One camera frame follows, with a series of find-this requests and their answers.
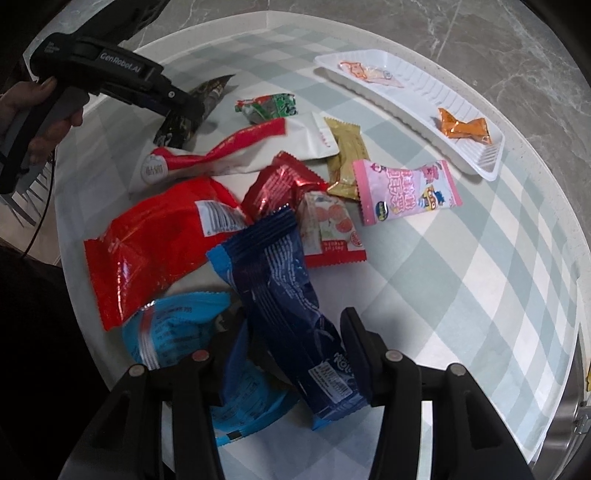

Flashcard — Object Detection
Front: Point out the person's dark clothing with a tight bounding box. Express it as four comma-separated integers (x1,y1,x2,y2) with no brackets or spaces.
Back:
0,247,112,480

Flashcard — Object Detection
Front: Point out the dark blue snack packet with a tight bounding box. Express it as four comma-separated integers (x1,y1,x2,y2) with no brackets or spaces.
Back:
206,208,372,431

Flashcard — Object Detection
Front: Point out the white peach print snack packet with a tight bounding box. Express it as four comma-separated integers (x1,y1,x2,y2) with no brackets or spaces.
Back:
295,191,368,268

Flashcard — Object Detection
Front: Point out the red foil snack packet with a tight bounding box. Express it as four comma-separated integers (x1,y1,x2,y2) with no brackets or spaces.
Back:
241,151,328,222

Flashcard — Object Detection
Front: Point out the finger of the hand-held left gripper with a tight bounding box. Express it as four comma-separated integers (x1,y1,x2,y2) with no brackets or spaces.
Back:
105,87,175,120
151,68,206,129

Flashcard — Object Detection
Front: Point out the black snack packet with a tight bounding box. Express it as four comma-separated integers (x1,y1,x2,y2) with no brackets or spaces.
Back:
154,74,236,149

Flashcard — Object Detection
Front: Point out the clear orange print snack packet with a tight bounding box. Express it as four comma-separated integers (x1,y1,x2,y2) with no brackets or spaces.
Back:
338,61,404,88

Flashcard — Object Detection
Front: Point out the large red snack packet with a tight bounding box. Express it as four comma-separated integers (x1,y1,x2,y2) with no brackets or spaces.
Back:
84,178,254,332

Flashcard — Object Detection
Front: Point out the white pouch with red stripe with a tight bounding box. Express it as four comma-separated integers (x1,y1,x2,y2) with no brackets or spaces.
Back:
129,111,340,192

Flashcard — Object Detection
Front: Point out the grey ribbed object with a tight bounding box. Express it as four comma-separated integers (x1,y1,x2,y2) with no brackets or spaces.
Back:
0,166,52,227

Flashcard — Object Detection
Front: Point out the black cable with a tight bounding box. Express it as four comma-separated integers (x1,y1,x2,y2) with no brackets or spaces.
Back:
21,154,57,257

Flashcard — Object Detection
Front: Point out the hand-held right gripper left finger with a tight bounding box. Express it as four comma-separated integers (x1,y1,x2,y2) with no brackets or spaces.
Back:
58,316,252,480

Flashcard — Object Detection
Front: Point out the person's left hand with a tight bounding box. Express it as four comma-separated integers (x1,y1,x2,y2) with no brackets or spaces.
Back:
0,76,85,164

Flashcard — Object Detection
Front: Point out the green checkered tablecloth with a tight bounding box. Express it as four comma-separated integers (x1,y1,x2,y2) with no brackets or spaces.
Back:
55,23,583,480

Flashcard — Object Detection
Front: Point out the green and red snack packet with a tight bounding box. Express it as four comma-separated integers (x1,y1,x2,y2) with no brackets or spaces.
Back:
235,92,298,125

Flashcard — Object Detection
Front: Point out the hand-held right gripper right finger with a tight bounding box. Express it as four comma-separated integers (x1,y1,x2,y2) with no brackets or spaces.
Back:
339,307,536,480

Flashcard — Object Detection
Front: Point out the pink snack packet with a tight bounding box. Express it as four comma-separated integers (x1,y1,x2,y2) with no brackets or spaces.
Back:
352,159,463,226

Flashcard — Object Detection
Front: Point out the light blue snack packet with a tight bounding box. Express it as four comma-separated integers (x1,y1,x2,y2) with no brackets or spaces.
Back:
122,292,301,448

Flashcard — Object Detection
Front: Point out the white plastic tray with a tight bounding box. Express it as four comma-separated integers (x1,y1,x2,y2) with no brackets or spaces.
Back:
314,51,506,182

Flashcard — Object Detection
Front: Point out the gold snack packet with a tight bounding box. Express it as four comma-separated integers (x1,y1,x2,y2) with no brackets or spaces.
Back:
323,117,368,200

